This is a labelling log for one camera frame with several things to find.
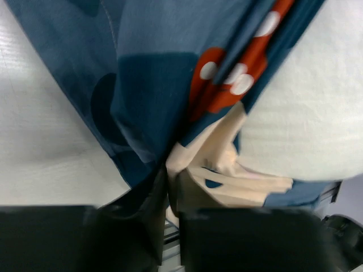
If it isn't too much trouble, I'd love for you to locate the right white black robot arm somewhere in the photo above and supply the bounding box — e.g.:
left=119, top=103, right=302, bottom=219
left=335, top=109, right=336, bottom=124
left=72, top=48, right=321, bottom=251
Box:
left=322, top=215, right=362, bottom=258

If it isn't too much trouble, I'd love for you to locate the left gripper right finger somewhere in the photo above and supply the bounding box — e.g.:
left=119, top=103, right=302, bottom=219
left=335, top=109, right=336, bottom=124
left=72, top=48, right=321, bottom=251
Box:
left=171, top=169, right=351, bottom=272

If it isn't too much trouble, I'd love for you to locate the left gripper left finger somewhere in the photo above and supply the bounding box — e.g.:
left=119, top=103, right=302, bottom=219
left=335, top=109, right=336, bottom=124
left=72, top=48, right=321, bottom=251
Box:
left=1, top=168, right=167, bottom=271

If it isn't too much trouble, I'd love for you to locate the blue cartoon print pillowcase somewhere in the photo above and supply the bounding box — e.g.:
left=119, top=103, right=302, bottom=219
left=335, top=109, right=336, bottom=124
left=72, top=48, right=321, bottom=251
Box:
left=7, top=1, right=326, bottom=225

